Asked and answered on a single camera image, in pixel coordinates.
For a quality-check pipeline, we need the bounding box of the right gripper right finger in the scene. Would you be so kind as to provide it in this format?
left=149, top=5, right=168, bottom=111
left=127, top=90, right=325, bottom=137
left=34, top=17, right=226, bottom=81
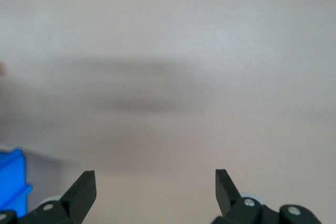
left=211, top=168, right=322, bottom=224

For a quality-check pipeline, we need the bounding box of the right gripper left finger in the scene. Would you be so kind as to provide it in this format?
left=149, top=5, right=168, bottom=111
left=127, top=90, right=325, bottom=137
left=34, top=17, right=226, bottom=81
left=0, top=170, right=97, bottom=224

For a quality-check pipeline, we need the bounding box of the blue plastic storage bin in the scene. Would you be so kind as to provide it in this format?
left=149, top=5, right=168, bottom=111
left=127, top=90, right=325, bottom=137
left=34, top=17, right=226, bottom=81
left=0, top=147, right=33, bottom=213

